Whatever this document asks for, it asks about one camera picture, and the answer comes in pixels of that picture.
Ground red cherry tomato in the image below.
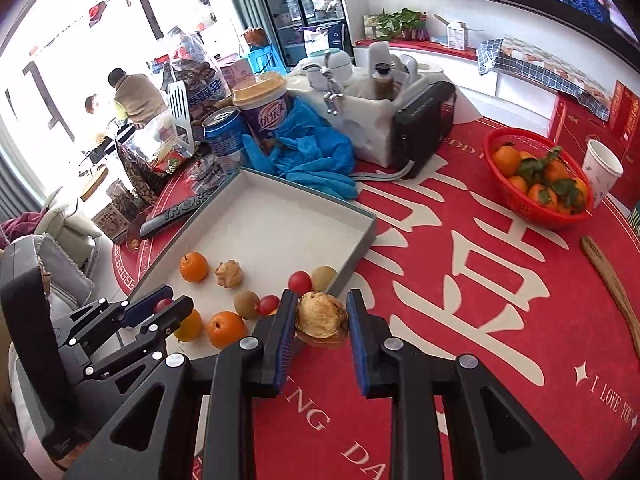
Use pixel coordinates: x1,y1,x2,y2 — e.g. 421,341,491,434
153,298,172,314
256,295,280,316
288,271,314,297

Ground brown longan fruit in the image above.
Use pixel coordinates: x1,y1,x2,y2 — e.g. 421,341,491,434
310,266,337,292
233,290,259,320

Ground dried husk fruit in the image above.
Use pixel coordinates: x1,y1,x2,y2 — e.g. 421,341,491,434
214,260,244,289
295,292,349,347

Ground large orange mandarin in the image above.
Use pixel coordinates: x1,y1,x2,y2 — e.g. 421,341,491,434
179,252,209,283

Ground black remote control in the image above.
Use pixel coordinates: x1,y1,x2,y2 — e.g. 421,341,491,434
139,188,216,240

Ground grey white tray box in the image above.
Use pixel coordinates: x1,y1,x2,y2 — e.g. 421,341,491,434
127,167,378,361

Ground bag of nuts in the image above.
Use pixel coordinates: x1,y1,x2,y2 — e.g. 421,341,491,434
116,142,166,206

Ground long wooden back scratcher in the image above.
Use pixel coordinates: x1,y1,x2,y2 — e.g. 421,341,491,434
579,236,640,356

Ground blue rubber gloves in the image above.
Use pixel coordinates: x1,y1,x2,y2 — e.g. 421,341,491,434
242,98,358,200

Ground blue drink can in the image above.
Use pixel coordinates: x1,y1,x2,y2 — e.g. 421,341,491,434
202,106,250,174

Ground white slotted spatula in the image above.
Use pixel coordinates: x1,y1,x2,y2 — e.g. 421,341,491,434
167,81,195,155

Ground red plastic fruit basket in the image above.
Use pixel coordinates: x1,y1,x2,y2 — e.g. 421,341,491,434
483,127,593,230

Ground purple milk tea cup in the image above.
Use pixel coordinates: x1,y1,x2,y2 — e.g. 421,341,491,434
232,72,292,153

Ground white foam box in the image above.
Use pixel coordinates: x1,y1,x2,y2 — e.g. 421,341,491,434
285,41,446,167

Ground white floral paper cup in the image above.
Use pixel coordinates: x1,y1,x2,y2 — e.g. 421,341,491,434
582,139,624,209

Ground black radio device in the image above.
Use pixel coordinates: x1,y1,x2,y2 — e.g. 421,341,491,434
390,80,457,179

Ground red gift box stack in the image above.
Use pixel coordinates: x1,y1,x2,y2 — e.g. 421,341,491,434
548,80,639,209

